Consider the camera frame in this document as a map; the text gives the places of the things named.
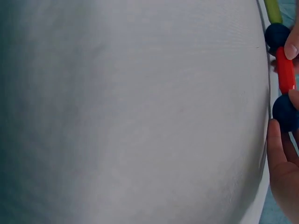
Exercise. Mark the green plastic stick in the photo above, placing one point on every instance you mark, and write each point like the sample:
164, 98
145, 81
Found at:
273, 11

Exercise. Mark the red plastic stick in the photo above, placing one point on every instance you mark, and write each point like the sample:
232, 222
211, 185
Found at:
286, 72

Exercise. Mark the dark blue ball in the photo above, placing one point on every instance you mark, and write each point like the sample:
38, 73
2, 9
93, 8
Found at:
278, 37
285, 114

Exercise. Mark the person's right hand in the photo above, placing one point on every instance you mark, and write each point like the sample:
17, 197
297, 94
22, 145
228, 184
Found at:
283, 177

